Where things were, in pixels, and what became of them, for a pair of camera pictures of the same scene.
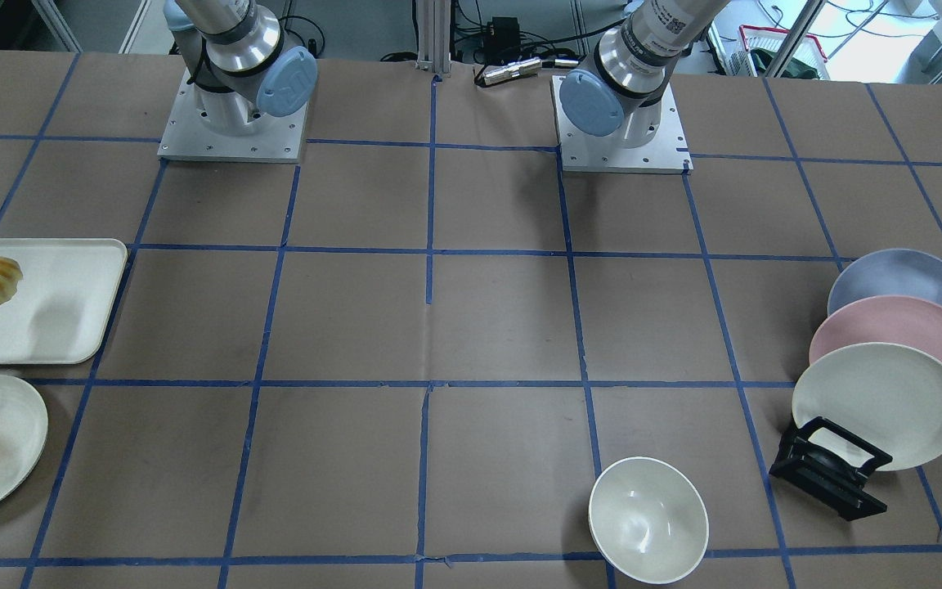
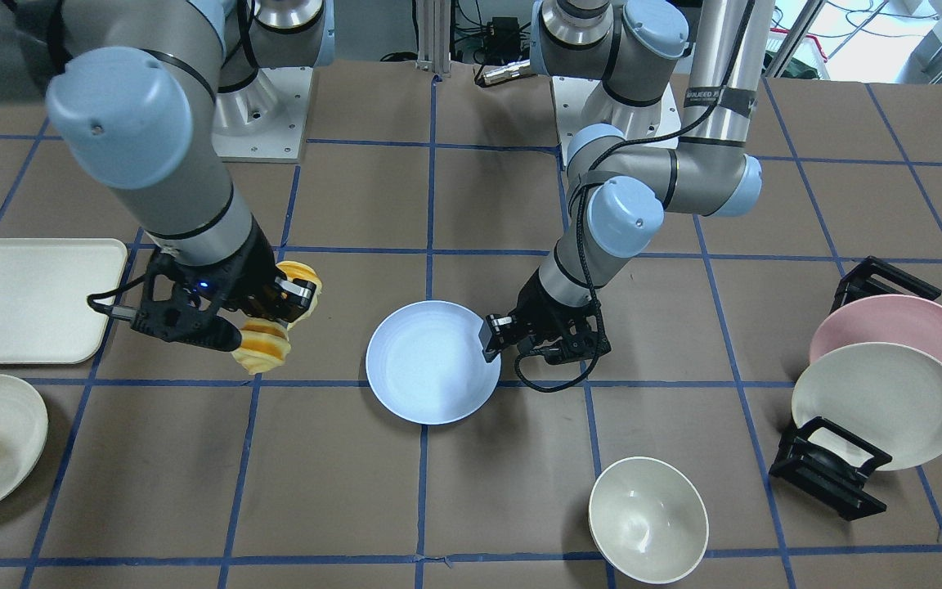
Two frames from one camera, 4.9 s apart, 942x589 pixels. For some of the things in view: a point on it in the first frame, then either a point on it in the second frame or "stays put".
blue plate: x=906 y=273 → x=425 y=364
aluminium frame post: x=433 y=36 stays put
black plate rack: x=831 y=465 stays put
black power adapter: x=503 y=40 stays put
